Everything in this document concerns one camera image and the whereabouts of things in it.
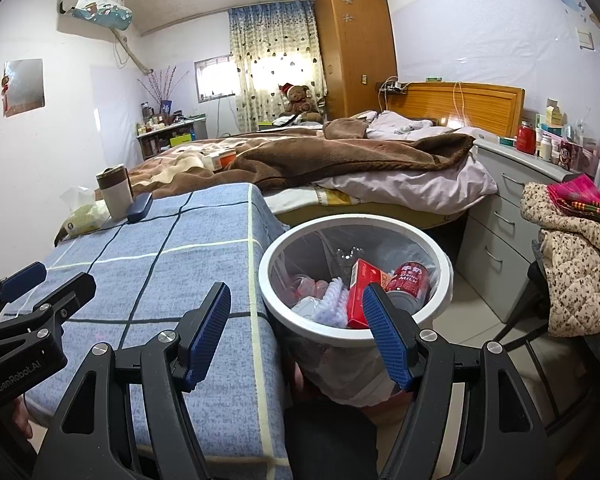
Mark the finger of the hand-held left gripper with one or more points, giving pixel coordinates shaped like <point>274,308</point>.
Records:
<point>65,292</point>
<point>20,280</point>

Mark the wrapped air conditioner pipe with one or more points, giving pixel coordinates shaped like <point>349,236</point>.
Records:
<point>130,52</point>

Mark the vase with dry branches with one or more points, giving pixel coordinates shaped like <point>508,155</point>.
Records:
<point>162,90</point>

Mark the red jar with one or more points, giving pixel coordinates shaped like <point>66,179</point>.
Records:
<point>526,139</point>

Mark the green tissue pack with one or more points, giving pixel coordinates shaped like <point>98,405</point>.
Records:
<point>82,215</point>

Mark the blue checked tablecloth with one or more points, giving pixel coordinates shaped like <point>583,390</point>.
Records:
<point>205,240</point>

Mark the wall air conditioner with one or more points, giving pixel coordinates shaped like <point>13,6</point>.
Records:
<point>97,2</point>

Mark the floral quilted jacket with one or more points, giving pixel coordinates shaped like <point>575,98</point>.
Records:
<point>574,270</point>

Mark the person's left hand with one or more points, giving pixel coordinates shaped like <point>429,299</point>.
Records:
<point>22,417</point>

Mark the white wall switch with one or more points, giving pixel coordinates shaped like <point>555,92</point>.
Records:
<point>586,40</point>

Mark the pale pink quilt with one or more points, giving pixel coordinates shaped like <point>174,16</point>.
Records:
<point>419,180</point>

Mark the cluttered side desk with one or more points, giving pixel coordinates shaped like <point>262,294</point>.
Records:
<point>172,135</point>

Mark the small window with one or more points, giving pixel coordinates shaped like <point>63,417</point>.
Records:
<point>214,79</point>

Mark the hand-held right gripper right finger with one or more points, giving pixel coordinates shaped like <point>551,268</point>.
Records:
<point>387,340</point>

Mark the grey drawer cabinet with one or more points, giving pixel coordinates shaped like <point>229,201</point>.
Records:
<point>519,225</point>

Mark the patterned curtain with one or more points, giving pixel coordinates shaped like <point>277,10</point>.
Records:
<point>275,60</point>

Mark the small white bottle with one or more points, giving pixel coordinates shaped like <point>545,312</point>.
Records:
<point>545,149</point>

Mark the orange and white box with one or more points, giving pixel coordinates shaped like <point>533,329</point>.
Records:
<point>225,159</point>

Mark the pink plaid cloth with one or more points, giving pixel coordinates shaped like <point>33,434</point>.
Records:
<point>587,200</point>

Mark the brown fleece blanket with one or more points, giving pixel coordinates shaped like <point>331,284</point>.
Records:
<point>330,152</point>

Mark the white power strip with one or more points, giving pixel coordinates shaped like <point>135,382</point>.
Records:
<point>392,87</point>

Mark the wooden wardrobe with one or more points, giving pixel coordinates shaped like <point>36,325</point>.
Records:
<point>355,45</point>

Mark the long red carton box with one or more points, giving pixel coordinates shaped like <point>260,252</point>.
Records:
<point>360,290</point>

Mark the green and white boxes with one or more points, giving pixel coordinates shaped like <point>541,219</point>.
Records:
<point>554,112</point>

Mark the silver wall sheet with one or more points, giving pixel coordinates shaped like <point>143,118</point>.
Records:
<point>24,87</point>

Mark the clear plastic bottle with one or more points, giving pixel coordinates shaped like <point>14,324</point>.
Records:
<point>350,254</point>

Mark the black chair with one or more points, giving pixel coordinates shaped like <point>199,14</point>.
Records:
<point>535,275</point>

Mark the brown and white tumbler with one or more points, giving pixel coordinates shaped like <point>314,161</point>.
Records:
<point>115,192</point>

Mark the cartoon printed box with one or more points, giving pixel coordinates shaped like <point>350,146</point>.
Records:
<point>572,155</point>

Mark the wooden bed headboard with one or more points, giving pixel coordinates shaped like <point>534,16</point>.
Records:
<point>474,102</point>

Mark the red drink can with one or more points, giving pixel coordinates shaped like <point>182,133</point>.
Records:
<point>407,282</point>

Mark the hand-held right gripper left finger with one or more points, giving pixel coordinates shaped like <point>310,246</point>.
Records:
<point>207,340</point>

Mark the dark blue glasses case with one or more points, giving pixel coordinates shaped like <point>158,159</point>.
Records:
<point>140,208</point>

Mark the brown teddy bear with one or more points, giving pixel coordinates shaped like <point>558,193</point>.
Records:
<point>297,102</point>

